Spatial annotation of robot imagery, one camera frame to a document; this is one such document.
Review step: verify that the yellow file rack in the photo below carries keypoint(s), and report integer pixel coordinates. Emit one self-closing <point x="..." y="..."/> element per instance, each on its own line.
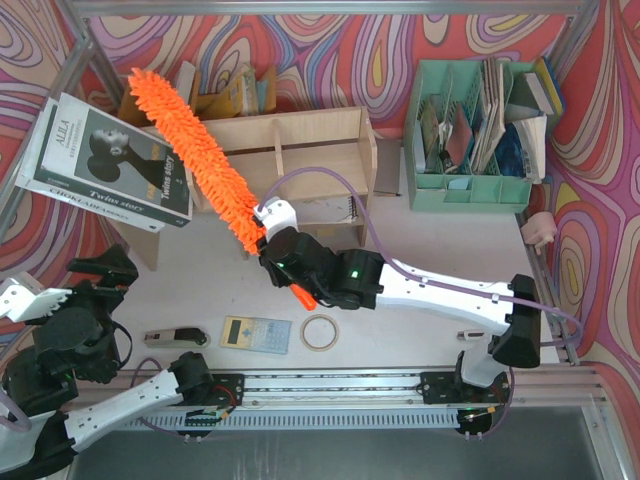
<point x="242" y="95"/>

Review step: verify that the mint green desk organizer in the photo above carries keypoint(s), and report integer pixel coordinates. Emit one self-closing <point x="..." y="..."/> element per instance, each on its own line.
<point x="448" y="163"/>

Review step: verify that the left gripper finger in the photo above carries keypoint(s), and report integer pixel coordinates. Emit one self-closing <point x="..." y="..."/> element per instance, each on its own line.
<point x="113" y="266"/>
<point x="102" y="295"/>

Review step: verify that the white Chokladfabriken book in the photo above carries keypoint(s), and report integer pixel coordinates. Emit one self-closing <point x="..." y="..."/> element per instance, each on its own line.
<point x="26" y="179"/>

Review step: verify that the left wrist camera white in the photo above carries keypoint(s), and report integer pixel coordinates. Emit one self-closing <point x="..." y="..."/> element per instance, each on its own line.
<point x="23" y="298"/>

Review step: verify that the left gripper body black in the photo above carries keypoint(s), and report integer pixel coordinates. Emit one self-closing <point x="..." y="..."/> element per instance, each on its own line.
<point x="100" y="282"/>

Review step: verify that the black marker pen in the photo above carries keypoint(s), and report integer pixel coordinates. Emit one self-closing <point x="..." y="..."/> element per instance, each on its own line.
<point x="470" y="335"/>

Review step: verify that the beige and blue calculator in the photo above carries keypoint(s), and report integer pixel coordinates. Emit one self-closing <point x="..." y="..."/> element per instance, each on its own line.
<point x="260" y="335"/>

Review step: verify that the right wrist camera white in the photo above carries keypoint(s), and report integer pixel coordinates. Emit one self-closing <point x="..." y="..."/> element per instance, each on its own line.
<point x="276" y="215"/>

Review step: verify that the clear tape roll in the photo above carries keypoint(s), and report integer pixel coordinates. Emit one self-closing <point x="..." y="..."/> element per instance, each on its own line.
<point x="319" y="333"/>

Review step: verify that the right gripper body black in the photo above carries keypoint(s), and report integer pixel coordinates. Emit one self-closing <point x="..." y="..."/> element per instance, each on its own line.
<point x="273" y="261"/>

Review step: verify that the wooden bookshelf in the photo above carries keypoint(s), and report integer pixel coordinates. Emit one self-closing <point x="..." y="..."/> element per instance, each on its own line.
<point x="264" y="148"/>

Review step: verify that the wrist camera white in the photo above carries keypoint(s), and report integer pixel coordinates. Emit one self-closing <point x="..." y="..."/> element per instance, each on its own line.
<point x="23" y="298"/>
<point x="276" y="215"/>

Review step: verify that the Twins story book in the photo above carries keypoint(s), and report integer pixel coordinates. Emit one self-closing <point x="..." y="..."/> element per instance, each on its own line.
<point x="98" y="156"/>

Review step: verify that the orange microfiber duster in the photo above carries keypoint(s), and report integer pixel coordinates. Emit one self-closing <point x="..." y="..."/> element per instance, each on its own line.
<point x="226" y="190"/>

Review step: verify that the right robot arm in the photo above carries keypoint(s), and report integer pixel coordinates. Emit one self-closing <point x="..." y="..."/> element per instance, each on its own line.
<point x="505" y="313"/>

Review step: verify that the pink piggy figurine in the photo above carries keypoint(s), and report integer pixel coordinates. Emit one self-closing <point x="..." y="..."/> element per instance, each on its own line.
<point x="539" y="230"/>

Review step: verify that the spiral notebook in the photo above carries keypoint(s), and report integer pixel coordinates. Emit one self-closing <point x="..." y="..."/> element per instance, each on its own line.
<point x="336" y="210"/>

